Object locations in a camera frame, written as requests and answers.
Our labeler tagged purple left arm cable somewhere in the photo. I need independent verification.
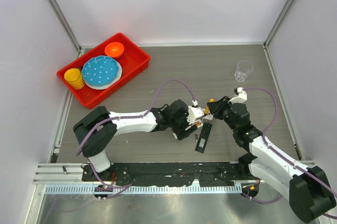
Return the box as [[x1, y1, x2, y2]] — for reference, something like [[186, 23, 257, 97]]
[[75, 79, 199, 200]]

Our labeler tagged clear plastic cup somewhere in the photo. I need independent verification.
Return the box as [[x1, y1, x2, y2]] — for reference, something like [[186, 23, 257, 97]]
[[234, 61, 254, 82]]

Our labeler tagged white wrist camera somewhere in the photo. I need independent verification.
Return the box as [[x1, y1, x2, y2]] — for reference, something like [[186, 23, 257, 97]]
[[186, 106, 205, 128], [228, 87, 247, 104]]

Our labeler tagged grey plate under blue plate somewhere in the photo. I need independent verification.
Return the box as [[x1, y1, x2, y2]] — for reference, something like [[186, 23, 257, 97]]
[[85, 62, 122, 90]]

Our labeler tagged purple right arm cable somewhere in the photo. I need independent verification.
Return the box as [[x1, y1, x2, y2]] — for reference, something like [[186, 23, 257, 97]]
[[241, 87, 337, 219]]

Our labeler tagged black remote control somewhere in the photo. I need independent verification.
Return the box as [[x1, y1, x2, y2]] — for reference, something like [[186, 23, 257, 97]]
[[195, 122, 213, 153]]

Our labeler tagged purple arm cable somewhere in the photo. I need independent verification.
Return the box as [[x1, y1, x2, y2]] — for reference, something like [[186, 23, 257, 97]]
[[75, 79, 199, 200], [241, 87, 337, 219]]

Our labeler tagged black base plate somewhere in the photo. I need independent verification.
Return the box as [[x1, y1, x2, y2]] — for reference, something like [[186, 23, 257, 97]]
[[98, 162, 261, 187]]

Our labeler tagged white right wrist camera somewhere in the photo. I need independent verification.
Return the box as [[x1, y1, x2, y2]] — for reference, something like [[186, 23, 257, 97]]
[[228, 87, 247, 104]]

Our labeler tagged white remote with orange batteries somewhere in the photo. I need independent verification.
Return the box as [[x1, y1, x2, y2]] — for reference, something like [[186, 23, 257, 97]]
[[185, 122, 203, 132]]

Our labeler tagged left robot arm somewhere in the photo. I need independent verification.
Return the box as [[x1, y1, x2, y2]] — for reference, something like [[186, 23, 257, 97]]
[[73, 99, 204, 173]]

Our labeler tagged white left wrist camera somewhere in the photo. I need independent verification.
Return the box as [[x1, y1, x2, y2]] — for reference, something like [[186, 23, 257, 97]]
[[186, 106, 205, 128]]

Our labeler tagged white remote control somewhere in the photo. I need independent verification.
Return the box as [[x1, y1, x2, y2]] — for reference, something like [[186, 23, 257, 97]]
[[203, 114, 213, 121]]

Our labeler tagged red plastic tray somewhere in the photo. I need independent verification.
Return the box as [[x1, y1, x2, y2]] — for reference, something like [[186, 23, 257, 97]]
[[56, 33, 151, 109]]

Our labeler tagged yellow cup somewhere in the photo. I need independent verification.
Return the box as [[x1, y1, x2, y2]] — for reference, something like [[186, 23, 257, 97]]
[[64, 68, 85, 90]]

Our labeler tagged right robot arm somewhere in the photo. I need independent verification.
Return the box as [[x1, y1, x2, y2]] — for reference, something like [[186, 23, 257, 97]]
[[207, 96, 336, 223]]

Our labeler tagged white slotted cable duct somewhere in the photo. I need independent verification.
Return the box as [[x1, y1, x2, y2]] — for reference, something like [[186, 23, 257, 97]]
[[45, 183, 242, 195]]

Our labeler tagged orange handled screwdriver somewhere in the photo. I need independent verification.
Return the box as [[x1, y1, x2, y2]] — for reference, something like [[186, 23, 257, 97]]
[[204, 98, 214, 117]]

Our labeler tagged blue dotted plate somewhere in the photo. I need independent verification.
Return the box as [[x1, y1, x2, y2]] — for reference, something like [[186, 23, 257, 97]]
[[82, 55, 119, 86]]

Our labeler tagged orange bowl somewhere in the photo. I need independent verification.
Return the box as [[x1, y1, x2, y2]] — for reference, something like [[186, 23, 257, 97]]
[[104, 42, 125, 59]]

